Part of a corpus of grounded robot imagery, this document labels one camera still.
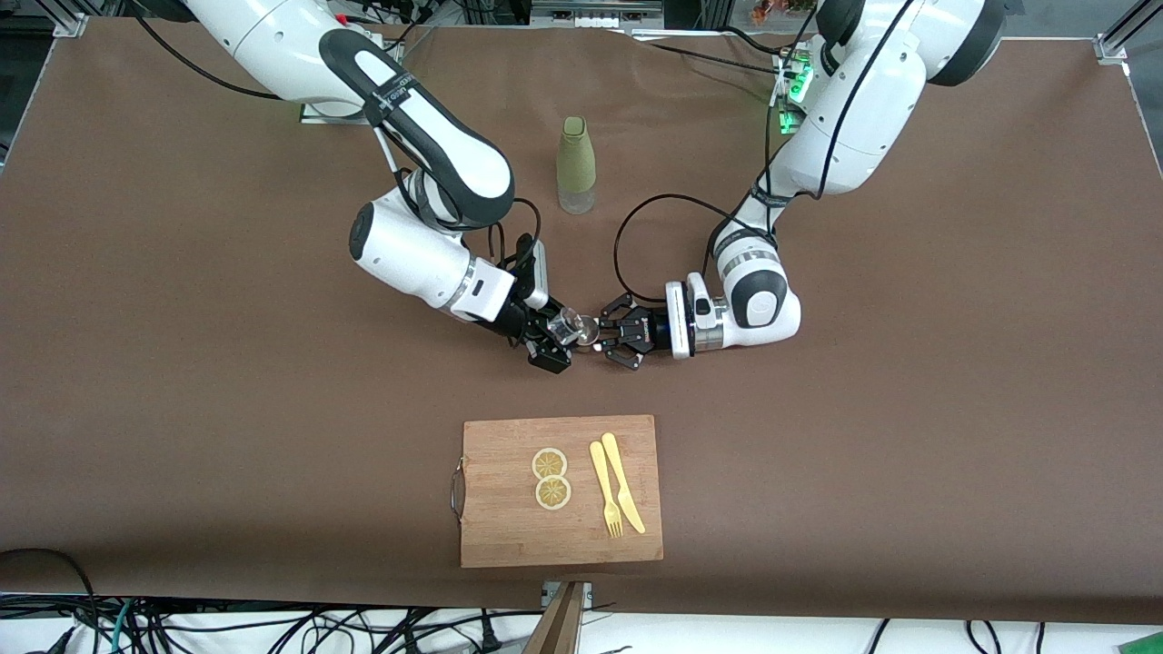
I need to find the small clear glass cup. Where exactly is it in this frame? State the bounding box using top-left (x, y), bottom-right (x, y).
top-left (556, 307), bottom-right (591, 351)

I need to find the yellow plastic knife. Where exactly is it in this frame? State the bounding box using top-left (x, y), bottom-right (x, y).
top-left (601, 432), bottom-right (647, 535)

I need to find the yellow plastic fork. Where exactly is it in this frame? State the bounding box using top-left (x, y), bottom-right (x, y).
top-left (589, 441), bottom-right (625, 539)

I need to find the glass bottle with green sleeve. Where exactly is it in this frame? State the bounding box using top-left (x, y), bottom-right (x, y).
top-left (556, 115), bottom-right (598, 216)

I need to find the grey power strip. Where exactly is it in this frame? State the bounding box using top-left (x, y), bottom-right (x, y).
top-left (532, 0), bottom-right (664, 28)

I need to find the brown table cover cloth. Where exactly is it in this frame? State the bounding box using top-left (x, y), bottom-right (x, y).
top-left (0, 18), bottom-right (1163, 626)

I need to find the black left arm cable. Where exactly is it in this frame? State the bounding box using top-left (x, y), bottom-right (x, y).
top-left (614, 193), bottom-right (773, 305)

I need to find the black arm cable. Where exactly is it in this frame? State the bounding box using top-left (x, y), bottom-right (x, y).
top-left (482, 195), bottom-right (546, 273)
top-left (614, 193), bottom-right (773, 305)

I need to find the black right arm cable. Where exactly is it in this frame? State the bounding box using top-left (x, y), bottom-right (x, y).
top-left (482, 195), bottom-right (546, 273)

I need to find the wooden cutting board with handle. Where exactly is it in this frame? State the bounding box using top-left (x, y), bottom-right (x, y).
top-left (452, 414), bottom-right (664, 570)

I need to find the black base power cable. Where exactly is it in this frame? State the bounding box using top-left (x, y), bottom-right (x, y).
top-left (627, 25), bottom-right (800, 78)

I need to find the wooden post with metal bracket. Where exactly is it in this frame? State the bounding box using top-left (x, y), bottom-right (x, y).
top-left (521, 581), bottom-right (593, 654)

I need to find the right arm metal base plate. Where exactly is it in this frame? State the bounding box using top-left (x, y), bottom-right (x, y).
top-left (300, 95), bottom-right (383, 125)

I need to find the green floor cable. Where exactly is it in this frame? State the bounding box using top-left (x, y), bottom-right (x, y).
top-left (109, 599), bottom-right (137, 654)

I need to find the thick black floor cable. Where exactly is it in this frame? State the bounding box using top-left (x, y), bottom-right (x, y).
top-left (0, 548), bottom-right (96, 628)

